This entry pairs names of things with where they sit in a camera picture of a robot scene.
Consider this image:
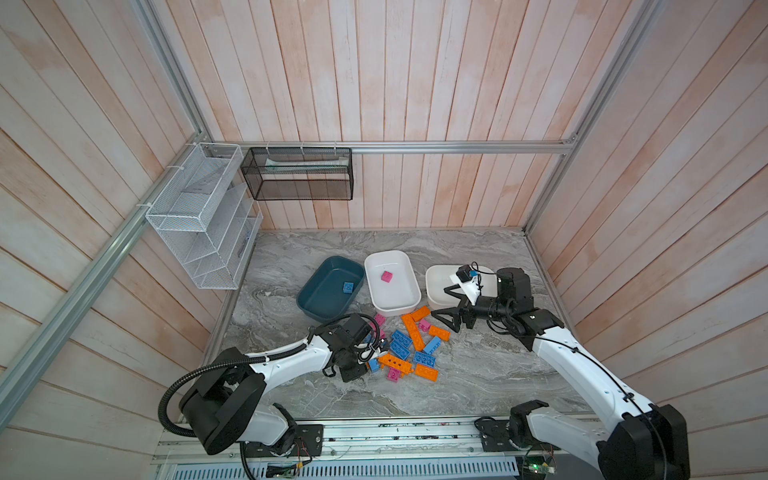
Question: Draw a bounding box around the long orange lego centre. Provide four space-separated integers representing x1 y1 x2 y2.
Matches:
401 314 425 352

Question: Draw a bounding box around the right white plastic bin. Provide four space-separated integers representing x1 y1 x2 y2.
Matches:
425 265 497 310

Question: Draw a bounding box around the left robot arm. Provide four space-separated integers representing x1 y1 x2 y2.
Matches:
158 313 382 456

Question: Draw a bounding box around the blue lego double brick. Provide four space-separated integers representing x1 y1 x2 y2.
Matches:
389 330 412 360

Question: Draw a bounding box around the white plastic bin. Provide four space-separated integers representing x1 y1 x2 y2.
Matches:
425 265 497 310
364 250 421 317

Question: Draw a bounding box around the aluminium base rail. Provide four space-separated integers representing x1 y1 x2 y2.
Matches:
147 416 599 479

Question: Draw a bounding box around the middle white plastic bin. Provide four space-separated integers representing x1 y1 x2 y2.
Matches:
364 250 421 317

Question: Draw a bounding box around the orange lego bottom plate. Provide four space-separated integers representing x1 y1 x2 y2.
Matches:
413 364 439 382

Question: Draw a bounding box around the light blue lego brick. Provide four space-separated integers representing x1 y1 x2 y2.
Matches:
422 337 442 355

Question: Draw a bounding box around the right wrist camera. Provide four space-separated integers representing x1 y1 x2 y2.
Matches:
456 265 482 305

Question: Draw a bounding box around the pink lego bottom brick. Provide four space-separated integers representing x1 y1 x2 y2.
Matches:
387 368 401 382

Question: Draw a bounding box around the orange lego right plate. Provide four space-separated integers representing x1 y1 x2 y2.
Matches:
428 325 450 342

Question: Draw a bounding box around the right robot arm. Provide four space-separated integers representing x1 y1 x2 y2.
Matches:
431 265 691 479

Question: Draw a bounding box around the long orange technic lego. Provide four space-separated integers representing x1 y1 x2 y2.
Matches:
377 354 413 375

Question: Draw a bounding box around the orange lego plate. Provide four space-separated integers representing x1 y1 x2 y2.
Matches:
410 306 430 322
428 325 450 342
413 364 439 382

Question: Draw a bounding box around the dark teal plastic bin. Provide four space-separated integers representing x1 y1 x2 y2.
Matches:
296 256 365 323

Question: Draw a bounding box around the black wire mesh basket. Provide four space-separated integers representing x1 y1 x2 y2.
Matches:
240 146 355 202

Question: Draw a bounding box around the orange lego top plate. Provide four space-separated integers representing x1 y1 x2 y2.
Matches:
410 306 430 322

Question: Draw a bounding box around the white wire mesh shelf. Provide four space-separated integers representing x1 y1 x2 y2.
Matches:
146 143 263 290

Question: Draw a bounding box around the blue lego lower brick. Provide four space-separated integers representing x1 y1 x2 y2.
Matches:
413 351 436 369

